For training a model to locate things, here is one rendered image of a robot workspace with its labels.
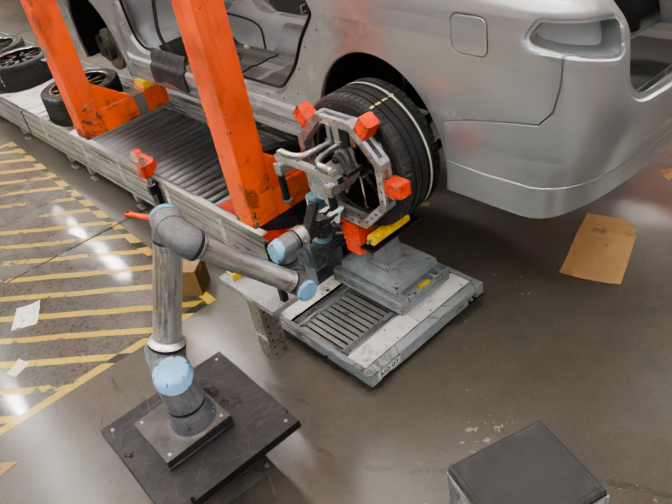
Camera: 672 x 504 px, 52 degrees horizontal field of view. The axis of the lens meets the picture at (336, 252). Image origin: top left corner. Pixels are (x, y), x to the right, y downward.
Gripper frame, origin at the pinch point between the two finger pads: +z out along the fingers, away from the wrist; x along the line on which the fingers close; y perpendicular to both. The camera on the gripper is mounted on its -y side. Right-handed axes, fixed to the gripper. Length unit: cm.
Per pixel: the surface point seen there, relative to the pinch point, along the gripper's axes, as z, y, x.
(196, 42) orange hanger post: -8, -66, -64
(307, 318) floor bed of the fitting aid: -8, 76, -33
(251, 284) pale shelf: -32, 38, -35
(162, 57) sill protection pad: 47, -14, -215
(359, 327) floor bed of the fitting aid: 4, 77, -7
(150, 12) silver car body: 70, -31, -259
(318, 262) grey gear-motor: 10, 54, -39
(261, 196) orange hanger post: 0, 15, -59
